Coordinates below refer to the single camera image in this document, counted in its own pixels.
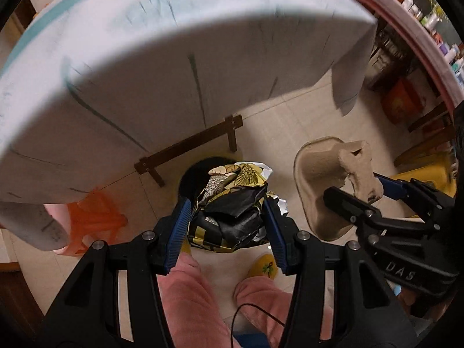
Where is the black yellow floral wrapper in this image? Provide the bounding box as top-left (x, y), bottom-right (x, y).
top-left (186, 161), bottom-right (289, 254)

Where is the round table with cloth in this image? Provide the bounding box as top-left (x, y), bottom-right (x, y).
top-left (0, 0), bottom-right (379, 252)

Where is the yellow plastic stool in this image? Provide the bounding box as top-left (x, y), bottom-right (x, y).
top-left (391, 152), bottom-right (457, 196)

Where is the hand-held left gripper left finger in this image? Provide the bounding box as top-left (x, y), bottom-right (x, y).
top-left (40, 198), bottom-right (204, 348)

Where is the brown pulp cup carrier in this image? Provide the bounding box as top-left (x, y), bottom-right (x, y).
top-left (293, 136), bottom-right (385, 242)

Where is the wooden display counter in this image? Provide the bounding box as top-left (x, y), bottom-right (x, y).
top-left (319, 0), bottom-right (464, 113)

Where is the wooden chair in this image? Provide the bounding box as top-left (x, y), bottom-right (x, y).
top-left (393, 98), bottom-right (457, 169)

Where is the black trash bin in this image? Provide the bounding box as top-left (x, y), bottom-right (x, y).
top-left (177, 156), bottom-right (254, 213)

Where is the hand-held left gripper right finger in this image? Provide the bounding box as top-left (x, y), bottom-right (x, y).
top-left (263, 196), bottom-right (418, 348)

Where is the thin black cable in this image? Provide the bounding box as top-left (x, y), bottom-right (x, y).
top-left (230, 302), bottom-right (287, 348)

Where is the red gift box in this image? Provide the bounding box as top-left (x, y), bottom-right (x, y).
top-left (380, 78), bottom-right (425, 124)

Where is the person's right leg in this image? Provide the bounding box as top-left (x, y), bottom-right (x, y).
top-left (234, 278), bottom-right (334, 348)

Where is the person's leg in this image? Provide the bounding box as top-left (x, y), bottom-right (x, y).
top-left (234, 278), bottom-right (334, 348)
top-left (157, 252), bottom-right (240, 348)

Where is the dark wooden table brace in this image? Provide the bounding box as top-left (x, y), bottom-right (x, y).
top-left (134, 114), bottom-right (243, 188)

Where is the shelf of bottles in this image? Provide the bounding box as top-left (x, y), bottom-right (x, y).
top-left (399, 0), bottom-right (464, 84)

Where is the orange plastic stool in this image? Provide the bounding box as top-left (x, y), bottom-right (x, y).
top-left (54, 186), bottom-right (128, 256)

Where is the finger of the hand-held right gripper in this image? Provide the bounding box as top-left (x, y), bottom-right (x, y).
top-left (373, 173), bottom-right (457, 219)
top-left (322, 186), bottom-right (436, 251)

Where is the person's left leg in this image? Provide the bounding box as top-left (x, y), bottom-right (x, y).
top-left (157, 252), bottom-right (240, 348)

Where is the yellow slipper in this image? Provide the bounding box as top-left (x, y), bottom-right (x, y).
top-left (250, 254), bottom-right (281, 280)

